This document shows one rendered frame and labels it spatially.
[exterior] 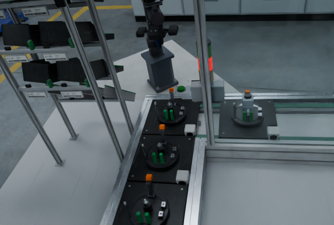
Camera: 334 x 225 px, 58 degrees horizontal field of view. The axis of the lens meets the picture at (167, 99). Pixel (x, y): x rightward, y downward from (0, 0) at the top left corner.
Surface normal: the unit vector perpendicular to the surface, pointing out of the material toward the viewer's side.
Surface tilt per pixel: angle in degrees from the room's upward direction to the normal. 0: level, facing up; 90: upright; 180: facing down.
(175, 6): 90
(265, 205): 0
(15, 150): 0
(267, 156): 90
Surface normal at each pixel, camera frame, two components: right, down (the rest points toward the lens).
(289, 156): -0.17, 0.64
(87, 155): -0.15, -0.77
